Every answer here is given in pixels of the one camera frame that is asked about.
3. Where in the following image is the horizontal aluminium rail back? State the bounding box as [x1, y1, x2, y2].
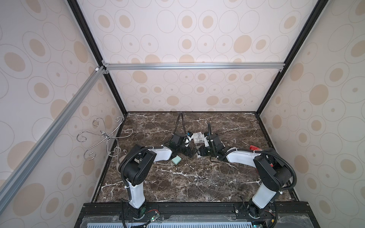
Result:
[105, 62, 285, 71]

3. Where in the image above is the black corrugated cable left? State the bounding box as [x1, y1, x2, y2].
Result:
[163, 112, 187, 144]

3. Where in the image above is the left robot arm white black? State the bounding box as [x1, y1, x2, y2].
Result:
[118, 132, 194, 211]

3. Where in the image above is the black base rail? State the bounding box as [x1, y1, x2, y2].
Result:
[75, 201, 319, 228]

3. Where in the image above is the mint green box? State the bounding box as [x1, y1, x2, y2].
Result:
[172, 155, 182, 165]

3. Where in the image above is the red snack bag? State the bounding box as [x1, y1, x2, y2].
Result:
[250, 145, 262, 151]

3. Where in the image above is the diagonal aluminium rail left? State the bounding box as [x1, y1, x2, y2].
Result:
[1, 66, 106, 213]

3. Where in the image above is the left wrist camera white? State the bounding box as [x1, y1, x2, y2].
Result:
[184, 131, 193, 147]

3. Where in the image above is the white gift box grey bow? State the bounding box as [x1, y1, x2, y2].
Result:
[192, 132, 205, 144]

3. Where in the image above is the silver wire jewelry stand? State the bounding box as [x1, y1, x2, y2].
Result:
[76, 116, 134, 161]

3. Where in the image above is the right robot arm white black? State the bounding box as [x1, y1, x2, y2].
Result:
[199, 132, 297, 219]

